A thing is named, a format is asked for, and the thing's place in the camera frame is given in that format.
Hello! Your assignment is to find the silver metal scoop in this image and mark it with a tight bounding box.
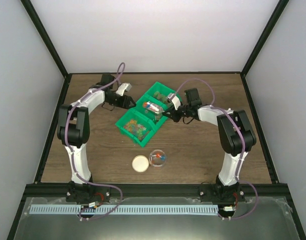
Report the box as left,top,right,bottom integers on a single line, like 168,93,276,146
142,101,165,115

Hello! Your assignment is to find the green bin with popsicle candies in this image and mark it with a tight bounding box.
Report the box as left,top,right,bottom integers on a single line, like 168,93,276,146
145,81,175,109

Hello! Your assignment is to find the green bin with star candies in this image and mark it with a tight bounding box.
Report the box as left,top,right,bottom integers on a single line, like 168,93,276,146
115,109,156,148

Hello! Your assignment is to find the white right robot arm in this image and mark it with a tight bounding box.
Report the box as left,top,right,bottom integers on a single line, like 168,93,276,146
163,88,257,202

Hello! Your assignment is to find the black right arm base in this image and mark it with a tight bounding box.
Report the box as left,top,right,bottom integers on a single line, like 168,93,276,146
197,182,245,204

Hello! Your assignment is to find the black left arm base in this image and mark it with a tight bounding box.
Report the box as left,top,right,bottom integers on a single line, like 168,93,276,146
66,181,111,204

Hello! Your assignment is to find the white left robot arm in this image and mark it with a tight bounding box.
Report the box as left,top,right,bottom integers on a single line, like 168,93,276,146
57,74,136,185

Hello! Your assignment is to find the clear glass jar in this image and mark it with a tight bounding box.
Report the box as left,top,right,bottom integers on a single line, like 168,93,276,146
148,149,167,168

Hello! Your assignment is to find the cream jar lid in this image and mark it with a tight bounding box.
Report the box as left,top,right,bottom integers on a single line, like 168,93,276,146
131,155,150,173

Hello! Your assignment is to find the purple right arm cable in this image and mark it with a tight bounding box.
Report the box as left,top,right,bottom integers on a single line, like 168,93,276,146
173,78,258,221

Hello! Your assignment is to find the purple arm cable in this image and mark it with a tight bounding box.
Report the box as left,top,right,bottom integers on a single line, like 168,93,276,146
173,78,258,221
64,62,126,222

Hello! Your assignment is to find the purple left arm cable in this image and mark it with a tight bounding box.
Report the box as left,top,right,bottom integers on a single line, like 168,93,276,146
64,62,126,222

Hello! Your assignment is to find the light blue slotted cable duct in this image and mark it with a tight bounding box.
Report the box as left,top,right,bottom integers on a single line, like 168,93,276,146
29,204,219,216

